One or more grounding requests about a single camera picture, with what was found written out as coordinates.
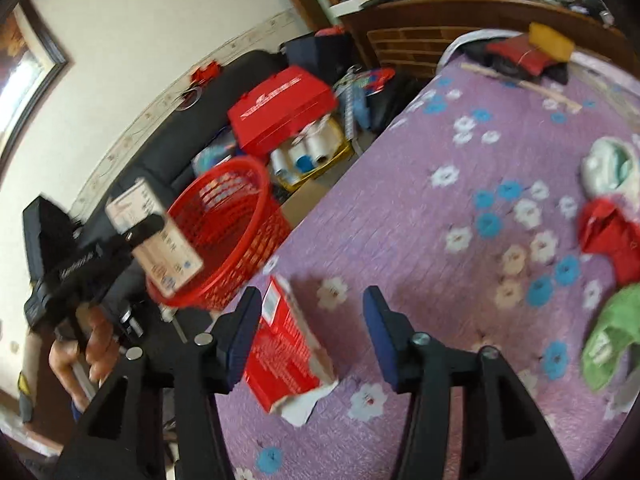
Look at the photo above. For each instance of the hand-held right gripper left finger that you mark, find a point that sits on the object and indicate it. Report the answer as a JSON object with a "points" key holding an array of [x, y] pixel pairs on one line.
{"points": [[150, 410]]}

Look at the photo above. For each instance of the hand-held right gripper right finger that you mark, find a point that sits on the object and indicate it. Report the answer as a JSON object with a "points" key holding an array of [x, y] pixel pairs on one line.
{"points": [[450, 400]]}

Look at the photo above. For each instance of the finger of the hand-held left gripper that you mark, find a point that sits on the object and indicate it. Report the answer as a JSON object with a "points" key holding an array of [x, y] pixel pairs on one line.
{"points": [[146, 232]]}

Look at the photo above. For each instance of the white blue-striped medicine box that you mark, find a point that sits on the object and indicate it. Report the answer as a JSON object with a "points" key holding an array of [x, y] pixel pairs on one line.
{"points": [[160, 240]]}

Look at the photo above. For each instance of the red plastic basket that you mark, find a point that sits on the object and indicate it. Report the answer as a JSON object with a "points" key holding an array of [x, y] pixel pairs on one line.
{"points": [[225, 230]]}

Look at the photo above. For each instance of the torn red cardboard box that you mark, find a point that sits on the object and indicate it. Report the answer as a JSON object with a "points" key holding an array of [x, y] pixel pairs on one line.
{"points": [[285, 350]]}

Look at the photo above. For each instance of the person's left hand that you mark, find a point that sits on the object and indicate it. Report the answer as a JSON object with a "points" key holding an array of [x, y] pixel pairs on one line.
{"points": [[97, 345]]}

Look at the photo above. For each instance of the black sofa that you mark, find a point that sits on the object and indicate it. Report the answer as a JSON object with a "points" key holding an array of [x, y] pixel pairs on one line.
{"points": [[165, 125]]}

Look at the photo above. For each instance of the purple floral tablecloth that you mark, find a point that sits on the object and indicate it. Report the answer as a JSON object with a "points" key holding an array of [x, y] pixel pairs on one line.
{"points": [[450, 260]]}

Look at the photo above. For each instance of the green plastic bag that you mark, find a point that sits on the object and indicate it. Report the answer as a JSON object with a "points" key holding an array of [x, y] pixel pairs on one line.
{"points": [[612, 340]]}

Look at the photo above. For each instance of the box of white thread spools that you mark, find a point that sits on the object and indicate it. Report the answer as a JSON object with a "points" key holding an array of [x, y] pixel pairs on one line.
{"points": [[310, 150]]}

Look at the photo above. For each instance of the dark framed picture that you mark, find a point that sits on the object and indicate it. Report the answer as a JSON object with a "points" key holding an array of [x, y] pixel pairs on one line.
{"points": [[25, 80]]}

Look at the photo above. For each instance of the red tool case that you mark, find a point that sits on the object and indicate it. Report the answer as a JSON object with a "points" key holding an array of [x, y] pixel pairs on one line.
{"points": [[280, 105]]}

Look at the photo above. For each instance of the red plastic bag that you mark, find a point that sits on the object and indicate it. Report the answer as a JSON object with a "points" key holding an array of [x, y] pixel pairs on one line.
{"points": [[610, 240]]}

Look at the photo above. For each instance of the white plastic bag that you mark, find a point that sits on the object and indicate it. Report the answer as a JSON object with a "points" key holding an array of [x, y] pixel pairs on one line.
{"points": [[610, 165]]}

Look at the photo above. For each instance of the long wooden stick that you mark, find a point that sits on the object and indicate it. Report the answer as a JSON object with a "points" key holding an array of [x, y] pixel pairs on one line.
{"points": [[520, 87]]}

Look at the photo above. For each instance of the wooden headboard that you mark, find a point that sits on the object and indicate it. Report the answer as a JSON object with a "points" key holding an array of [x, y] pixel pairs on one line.
{"points": [[450, 25]]}

